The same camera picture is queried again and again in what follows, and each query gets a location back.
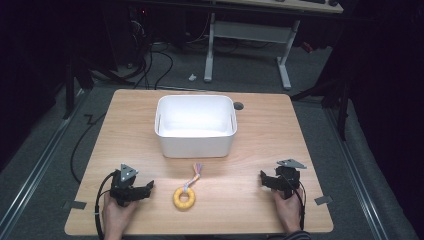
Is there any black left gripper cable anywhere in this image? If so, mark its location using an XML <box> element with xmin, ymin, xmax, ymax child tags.
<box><xmin>94</xmin><ymin>171</ymin><xmax>118</xmax><ymax>240</ymax></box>

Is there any metal floor rail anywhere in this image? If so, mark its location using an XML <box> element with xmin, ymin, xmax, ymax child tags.
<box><xmin>324</xmin><ymin>106</ymin><xmax>391</xmax><ymax>240</ymax></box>
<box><xmin>0</xmin><ymin>89</ymin><xmax>88</xmax><ymax>238</ymax></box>

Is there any black computer tower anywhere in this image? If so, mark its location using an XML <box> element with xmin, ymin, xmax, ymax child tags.
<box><xmin>128</xmin><ymin>5</ymin><xmax>155</xmax><ymax>68</ymax></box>

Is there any person's left hand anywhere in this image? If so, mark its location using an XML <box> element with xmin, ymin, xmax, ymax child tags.
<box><xmin>102</xmin><ymin>192</ymin><xmax>140</xmax><ymax>234</ymax></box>

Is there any person's right hand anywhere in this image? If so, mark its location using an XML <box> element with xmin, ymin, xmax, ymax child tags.
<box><xmin>273</xmin><ymin>187</ymin><xmax>305</xmax><ymax>234</ymax></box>

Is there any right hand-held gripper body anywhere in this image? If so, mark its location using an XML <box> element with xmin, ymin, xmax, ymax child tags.
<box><xmin>273</xmin><ymin>158</ymin><xmax>308</xmax><ymax>201</ymax></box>

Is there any white-legged wooden desk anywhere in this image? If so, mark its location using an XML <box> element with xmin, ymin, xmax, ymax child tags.
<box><xmin>186</xmin><ymin>0</ymin><xmax>345</xmax><ymax>91</ymax></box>

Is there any bundle of black cables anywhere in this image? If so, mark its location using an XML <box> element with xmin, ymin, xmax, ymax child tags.
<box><xmin>128</xmin><ymin>39</ymin><xmax>175</xmax><ymax>90</ymax></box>

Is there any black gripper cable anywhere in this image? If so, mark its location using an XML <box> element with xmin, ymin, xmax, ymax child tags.
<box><xmin>281</xmin><ymin>174</ymin><xmax>306</xmax><ymax>232</ymax></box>
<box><xmin>94</xmin><ymin>171</ymin><xmax>118</xmax><ymax>240</ymax></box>

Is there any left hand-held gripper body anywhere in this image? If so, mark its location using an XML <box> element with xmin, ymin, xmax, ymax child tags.
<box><xmin>109</xmin><ymin>163</ymin><xmax>145</xmax><ymax>208</ymax></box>

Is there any white plastic bin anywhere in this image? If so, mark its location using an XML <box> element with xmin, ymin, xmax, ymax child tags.
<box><xmin>154</xmin><ymin>94</ymin><xmax>239</xmax><ymax>159</ymax></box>

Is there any black floor cable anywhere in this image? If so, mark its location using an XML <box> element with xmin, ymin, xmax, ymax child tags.
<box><xmin>69</xmin><ymin>112</ymin><xmax>108</xmax><ymax>185</ymax></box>

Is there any black metal stand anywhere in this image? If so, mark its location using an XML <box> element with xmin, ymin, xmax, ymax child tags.
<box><xmin>290</xmin><ymin>43</ymin><xmax>355</xmax><ymax>142</ymax></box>
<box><xmin>61</xmin><ymin>49</ymin><xmax>134</xmax><ymax>120</ymax></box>

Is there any yellow ring rope toy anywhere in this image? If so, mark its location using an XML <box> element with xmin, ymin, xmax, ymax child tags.
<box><xmin>172</xmin><ymin>162</ymin><xmax>205</xmax><ymax>212</ymax></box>

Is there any grey tape piece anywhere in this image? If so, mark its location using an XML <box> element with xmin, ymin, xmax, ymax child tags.
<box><xmin>313</xmin><ymin>195</ymin><xmax>334</xmax><ymax>206</ymax></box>
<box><xmin>68</xmin><ymin>200</ymin><xmax>88</xmax><ymax>211</ymax></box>

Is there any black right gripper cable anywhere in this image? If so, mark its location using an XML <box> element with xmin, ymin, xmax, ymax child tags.
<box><xmin>281</xmin><ymin>174</ymin><xmax>306</xmax><ymax>232</ymax></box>

